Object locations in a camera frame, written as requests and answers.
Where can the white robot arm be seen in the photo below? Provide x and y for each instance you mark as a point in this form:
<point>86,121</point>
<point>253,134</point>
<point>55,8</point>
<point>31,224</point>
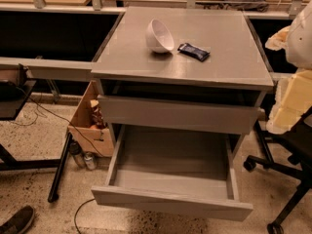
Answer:
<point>293,96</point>

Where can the grey top drawer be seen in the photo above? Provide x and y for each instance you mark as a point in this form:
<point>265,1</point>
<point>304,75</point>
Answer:
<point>203,117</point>

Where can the grey drawer cabinet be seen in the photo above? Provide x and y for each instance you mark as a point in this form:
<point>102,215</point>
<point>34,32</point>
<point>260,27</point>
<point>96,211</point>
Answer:
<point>189,69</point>

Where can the brown item in box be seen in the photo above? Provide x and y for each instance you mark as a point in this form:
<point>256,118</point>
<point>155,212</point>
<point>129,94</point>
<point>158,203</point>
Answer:
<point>96,114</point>

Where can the cardboard box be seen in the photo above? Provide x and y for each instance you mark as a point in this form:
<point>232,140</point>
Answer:
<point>84,129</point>

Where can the dark blue snack packet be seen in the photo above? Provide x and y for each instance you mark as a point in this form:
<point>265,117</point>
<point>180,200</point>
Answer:
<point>193,51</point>

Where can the white bowl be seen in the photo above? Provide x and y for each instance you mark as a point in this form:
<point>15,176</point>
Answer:
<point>158,37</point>

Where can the silver can on floor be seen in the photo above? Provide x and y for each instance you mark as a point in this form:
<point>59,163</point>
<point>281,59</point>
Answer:
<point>90,161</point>

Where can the dark bottle on floor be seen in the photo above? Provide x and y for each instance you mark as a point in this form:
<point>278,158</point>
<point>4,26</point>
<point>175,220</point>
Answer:
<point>77,154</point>

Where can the black office chair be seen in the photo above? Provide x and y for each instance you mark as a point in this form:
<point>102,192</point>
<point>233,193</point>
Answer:
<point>298,140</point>

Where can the dark shoe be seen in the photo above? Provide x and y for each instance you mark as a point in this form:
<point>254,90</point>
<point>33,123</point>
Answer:
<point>19,222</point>

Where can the black desk frame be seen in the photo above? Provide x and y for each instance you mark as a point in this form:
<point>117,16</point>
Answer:
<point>20,142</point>

